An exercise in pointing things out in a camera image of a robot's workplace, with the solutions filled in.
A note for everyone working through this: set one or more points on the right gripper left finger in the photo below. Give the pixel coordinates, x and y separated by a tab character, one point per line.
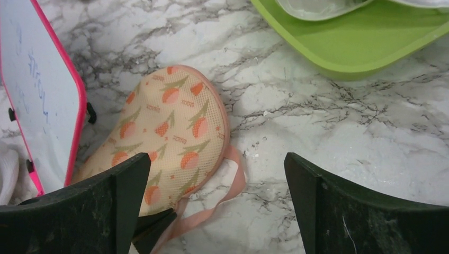
97	215

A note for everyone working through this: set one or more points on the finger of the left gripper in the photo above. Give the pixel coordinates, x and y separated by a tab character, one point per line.
150	228

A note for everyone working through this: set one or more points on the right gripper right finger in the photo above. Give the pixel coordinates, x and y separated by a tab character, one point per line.
336	215

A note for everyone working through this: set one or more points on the peach floral mesh laundry bag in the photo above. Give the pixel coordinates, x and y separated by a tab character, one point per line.
177	117

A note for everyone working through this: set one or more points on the pink framed whiteboard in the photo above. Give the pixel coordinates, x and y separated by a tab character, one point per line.
46	93

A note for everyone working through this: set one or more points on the green plastic bin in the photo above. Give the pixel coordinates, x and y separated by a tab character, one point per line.
361	43

